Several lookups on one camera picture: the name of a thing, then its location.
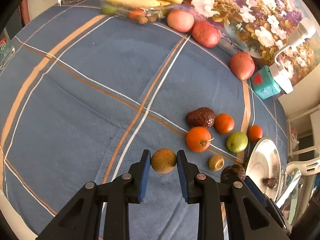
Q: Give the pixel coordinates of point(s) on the blue plaid tablecloth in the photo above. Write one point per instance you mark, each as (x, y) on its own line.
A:
(86, 94)

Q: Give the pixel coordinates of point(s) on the silver metal basin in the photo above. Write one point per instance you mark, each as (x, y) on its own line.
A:
(264, 163)

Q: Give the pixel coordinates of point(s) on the brown dimpled round fruit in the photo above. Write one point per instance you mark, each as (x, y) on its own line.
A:
(216, 163)

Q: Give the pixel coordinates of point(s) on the large red apple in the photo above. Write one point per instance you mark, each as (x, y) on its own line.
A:
(242, 65)

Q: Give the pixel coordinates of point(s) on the green mango on cloth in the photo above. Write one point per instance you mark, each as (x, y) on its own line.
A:
(237, 142)

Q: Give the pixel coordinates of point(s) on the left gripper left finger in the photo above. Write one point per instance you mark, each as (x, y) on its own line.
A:
(80, 217)

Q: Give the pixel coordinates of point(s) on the floral painting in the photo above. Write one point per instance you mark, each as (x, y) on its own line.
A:
(259, 27)

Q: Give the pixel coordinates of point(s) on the small brown round fruit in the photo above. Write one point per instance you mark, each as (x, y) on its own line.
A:
(163, 161)

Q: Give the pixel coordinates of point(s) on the teal gift box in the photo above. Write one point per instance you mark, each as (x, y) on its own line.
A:
(263, 83)

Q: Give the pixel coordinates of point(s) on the orange tangerine centre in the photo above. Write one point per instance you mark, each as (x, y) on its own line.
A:
(224, 123)

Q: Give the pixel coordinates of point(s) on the pink peach apple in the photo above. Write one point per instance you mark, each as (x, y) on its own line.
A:
(180, 20)

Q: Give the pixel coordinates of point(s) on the small dark avocado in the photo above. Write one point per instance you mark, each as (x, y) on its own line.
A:
(203, 117)

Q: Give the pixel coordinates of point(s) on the orange tangerine near basin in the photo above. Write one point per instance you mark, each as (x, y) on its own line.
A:
(255, 133)

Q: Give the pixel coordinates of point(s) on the clear glass jar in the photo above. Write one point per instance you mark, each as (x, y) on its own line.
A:
(7, 50)

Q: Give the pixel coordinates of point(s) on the large dark avocado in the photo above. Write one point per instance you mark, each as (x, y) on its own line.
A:
(230, 172)

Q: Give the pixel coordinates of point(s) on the dark fruit in basin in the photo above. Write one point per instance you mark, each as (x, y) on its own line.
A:
(270, 182)

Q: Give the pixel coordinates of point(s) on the white shelf unit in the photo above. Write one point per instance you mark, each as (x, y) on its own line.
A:
(303, 152)

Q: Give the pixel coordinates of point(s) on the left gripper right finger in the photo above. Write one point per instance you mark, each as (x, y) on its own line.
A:
(238, 206)

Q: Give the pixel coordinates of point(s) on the clear plastic fruit tray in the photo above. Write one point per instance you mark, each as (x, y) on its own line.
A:
(140, 15)

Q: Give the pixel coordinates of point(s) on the dark red apple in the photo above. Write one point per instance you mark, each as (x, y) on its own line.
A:
(205, 34)

